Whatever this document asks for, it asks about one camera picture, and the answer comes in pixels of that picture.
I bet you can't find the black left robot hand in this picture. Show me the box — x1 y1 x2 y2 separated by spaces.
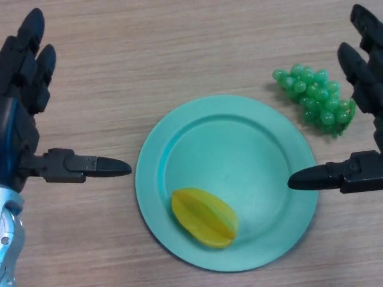
0 8 132 195

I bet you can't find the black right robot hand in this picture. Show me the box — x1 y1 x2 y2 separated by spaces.
287 4 383 194

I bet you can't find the yellow starfruit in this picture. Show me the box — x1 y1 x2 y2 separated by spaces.
171 187 240 249

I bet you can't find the green round plate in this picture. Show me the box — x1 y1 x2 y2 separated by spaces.
135 94 318 272

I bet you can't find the green grape bunch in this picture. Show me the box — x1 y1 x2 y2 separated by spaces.
272 63 357 138

